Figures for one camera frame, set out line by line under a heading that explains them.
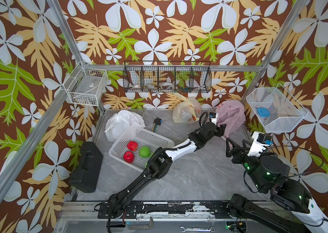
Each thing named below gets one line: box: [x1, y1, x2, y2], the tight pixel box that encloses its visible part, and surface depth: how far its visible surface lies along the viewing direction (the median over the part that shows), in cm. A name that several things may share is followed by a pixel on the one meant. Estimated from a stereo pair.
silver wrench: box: [180, 226, 216, 233], surface depth 70 cm
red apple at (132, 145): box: [127, 140, 139, 152], surface depth 94 cm
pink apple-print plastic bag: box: [215, 99, 246, 138], surface depth 107 cm
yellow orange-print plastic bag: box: [172, 96, 202, 124], surface depth 109 cm
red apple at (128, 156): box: [123, 150, 135, 164], surface depth 89 cm
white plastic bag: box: [103, 109, 146, 143], surface depth 98 cm
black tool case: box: [68, 141, 104, 193], surface depth 76 cm
